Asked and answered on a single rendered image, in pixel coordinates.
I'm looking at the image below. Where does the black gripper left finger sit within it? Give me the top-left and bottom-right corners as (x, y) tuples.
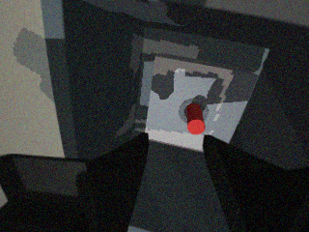
(0, 132), (149, 232)

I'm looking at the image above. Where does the red peg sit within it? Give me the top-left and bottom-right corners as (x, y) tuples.
(187, 103), (205, 134)

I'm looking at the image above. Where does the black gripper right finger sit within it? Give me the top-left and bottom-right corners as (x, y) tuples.
(202, 135), (309, 232)

